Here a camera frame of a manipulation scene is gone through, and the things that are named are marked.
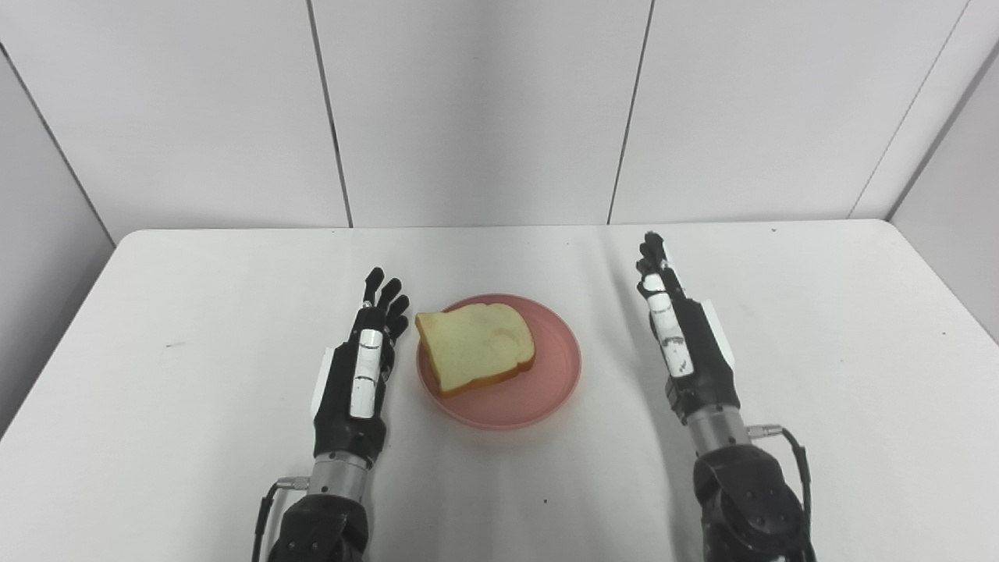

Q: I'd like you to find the slice of white bread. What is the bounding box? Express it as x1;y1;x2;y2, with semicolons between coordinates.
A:
414;303;537;397

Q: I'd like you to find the pink round plate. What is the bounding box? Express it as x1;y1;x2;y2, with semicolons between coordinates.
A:
416;293;582;431

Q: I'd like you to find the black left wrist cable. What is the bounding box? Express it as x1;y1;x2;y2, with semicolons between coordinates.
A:
251;476;311;562

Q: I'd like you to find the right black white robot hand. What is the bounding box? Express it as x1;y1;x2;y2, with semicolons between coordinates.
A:
636;231;741;426

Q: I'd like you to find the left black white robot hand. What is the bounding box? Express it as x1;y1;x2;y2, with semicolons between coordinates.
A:
310;267;411;468

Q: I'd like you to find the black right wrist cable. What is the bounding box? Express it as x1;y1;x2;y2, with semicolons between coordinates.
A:
745;424;817;562

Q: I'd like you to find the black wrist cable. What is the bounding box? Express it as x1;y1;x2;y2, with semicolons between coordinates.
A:
745;424;817;562
251;476;311;562

